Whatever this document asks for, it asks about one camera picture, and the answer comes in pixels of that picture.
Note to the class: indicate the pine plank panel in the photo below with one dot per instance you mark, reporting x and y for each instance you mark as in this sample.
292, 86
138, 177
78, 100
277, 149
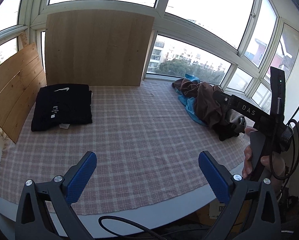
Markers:
14, 92

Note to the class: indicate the raw wooden strip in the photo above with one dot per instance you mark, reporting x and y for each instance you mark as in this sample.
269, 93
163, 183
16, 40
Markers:
24, 37

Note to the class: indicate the light wooden board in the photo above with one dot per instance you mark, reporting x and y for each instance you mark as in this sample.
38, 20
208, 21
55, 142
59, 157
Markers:
97, 50

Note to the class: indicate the person's right hand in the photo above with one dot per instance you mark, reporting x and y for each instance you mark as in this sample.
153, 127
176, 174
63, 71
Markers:
247, 157

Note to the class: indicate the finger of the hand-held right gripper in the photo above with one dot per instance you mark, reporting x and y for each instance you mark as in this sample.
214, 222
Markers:
222, 98

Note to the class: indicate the blue striped shirt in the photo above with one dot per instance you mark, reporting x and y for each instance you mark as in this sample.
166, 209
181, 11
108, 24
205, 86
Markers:
190, 106

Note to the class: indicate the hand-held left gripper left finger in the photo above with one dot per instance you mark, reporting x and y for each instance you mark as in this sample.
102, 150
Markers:
80, 177

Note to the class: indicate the pink plaid blanket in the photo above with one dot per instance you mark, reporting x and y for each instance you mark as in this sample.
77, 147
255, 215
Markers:
139, 140

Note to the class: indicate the brown fleece sweater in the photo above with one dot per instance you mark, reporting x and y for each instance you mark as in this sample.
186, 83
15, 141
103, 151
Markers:
204, 100

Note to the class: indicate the person's right forearm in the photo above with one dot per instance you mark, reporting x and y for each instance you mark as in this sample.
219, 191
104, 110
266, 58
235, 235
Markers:
278, 187

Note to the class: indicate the white knit garment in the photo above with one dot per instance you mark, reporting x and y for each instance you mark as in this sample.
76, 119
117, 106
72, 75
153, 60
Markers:
239, 122

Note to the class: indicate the folded black t-shirt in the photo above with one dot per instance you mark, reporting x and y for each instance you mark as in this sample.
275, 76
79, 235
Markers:
62, 105

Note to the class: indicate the white window frame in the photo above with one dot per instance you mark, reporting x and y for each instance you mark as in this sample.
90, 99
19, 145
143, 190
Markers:
162, 12

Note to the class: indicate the black garment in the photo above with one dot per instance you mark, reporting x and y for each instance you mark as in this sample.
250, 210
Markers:
227, 132

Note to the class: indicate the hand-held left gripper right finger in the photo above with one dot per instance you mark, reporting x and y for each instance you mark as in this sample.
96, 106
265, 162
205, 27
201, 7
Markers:
214, 177

